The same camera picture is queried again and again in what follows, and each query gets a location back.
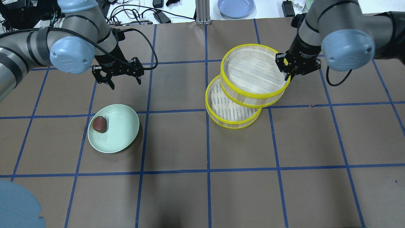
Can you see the brown bun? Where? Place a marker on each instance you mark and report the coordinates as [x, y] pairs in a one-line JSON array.
[[99, 124]]

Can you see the yellow steamer basket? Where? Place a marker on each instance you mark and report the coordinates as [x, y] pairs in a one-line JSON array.
[[250, 77]]

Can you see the aluminium frame post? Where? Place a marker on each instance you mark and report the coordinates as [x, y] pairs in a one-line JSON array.
[[203, 12]]

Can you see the yellow steamer with cloth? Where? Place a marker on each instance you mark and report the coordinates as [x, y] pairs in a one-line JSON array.
[[224, 112]]

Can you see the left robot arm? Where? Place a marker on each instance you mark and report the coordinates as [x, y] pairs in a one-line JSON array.
[[83, 41]]

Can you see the black power adapter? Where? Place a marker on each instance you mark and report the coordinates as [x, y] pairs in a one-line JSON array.
[[160, 17]]

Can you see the light green plate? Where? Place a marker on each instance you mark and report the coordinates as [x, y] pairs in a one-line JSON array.
[[122, 126]]

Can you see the blue plate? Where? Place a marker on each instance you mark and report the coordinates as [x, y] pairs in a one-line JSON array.
[[235, 9]]

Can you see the black power brick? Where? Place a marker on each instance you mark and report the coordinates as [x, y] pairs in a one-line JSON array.
[[288, 8]]

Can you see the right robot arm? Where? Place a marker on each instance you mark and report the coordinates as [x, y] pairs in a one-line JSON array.
[[347, 38]]

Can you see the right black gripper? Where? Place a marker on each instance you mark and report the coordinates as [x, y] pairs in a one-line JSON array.
[[303, 50]]

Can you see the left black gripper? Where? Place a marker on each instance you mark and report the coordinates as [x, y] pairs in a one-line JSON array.
[[109, 59]]

